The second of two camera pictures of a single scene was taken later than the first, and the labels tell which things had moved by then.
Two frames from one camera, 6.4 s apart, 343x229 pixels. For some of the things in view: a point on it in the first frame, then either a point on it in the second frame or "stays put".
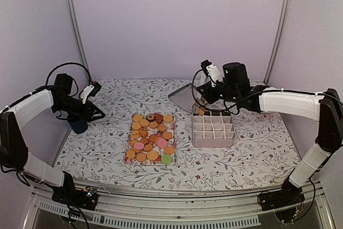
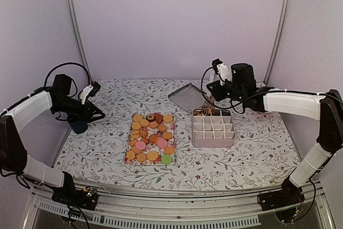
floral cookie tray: [152, 140] stays put
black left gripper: [87, 115] stays put
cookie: [201, 111] -> [207, 110]
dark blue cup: [78, 126] stays put
